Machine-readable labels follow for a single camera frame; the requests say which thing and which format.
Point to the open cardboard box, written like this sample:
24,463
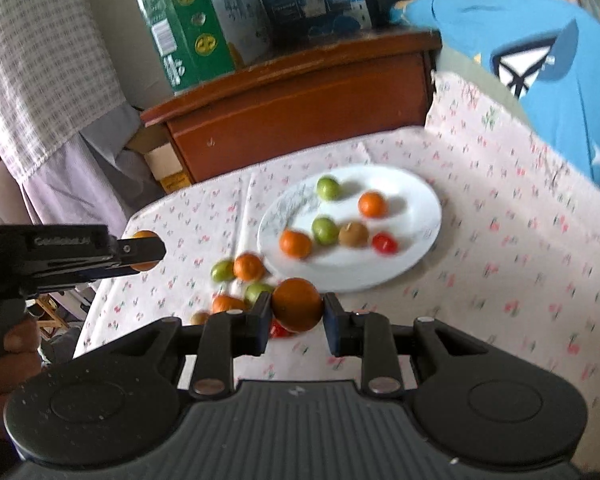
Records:
162,160

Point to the cherry print tablecloth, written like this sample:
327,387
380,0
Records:
480,260

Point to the lavender cloth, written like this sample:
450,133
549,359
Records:
80,180

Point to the white plate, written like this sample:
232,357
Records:
405,200

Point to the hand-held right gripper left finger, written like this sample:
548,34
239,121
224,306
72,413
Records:
262,325

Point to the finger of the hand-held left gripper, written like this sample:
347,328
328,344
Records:
140,251

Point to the plaid cloth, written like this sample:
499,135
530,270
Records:
40,60

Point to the brown kiwi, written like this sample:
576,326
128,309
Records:
353,234
200,317

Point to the red cherry tomato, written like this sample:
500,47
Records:
280,331
385,243

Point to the green jujube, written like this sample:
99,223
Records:
222,270
325,230
256,292
327,187

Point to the person's left hand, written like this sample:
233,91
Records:
20,345

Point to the brown wooden cabinet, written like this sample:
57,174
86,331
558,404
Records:
290,120

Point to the blue garment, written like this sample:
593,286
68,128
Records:
570,90

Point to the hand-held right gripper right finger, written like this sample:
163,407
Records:
332,330

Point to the green carton box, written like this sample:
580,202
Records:
190,25

